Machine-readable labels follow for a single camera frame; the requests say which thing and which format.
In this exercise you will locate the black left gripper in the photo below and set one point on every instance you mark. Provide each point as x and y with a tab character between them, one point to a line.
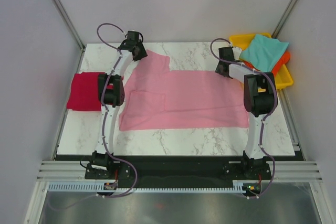
144	52

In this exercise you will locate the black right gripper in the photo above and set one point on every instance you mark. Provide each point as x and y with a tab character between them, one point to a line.
218	71

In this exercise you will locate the pink t shirt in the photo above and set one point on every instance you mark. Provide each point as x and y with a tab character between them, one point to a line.
157	97

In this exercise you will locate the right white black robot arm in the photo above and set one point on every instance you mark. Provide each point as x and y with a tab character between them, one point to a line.
260	101

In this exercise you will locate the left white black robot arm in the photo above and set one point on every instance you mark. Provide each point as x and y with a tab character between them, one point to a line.
111	95

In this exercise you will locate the teal folded t shirt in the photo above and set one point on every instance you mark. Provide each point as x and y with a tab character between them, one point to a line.
261	42

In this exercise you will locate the yellow plastic tray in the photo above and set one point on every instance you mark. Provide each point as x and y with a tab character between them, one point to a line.
283	78

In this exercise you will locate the orange folded t shirt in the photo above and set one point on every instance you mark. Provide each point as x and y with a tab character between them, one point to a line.
265	61

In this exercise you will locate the folded magenta t shirt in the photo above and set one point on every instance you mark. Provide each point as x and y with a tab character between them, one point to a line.
84	92

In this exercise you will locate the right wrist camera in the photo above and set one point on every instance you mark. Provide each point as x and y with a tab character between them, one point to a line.
236	52

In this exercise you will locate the left aluminium corner post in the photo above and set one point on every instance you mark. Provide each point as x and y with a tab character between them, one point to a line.
68	23

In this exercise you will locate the aluminium corner post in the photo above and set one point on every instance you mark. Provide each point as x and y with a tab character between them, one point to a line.
68	23
284	18

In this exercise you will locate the aluminium frame rail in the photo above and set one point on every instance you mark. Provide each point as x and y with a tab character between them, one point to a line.
286	171

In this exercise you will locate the right aluminium corner post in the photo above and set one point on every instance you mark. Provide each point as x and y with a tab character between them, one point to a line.
284	18

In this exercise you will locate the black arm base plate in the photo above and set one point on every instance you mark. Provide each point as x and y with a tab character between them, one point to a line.
169	171

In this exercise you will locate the white slotted cable duct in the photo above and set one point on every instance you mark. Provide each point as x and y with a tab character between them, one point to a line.
100	187

